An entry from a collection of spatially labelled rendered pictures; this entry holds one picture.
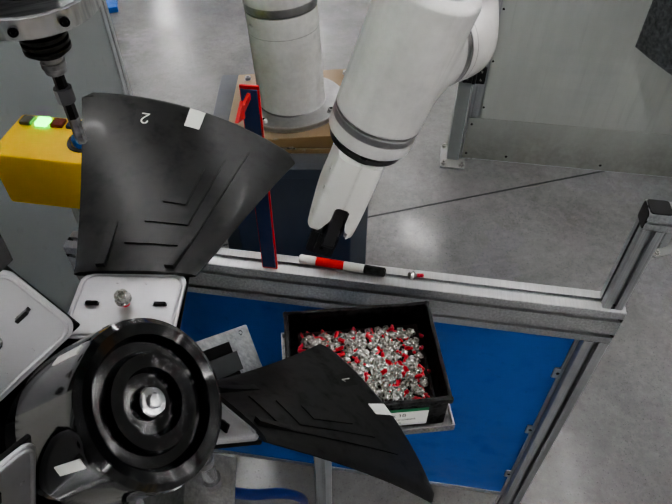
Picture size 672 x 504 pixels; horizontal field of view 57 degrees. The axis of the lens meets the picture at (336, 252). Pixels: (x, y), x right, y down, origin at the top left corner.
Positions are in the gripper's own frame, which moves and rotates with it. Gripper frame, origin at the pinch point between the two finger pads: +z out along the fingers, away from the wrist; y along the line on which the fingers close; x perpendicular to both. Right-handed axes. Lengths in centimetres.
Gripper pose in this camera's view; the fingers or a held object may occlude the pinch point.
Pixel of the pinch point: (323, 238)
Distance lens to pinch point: 70.9
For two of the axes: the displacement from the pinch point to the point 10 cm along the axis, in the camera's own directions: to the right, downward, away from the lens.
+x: 9.4, 3.1, 1.2
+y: -1.5, 7.2, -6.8
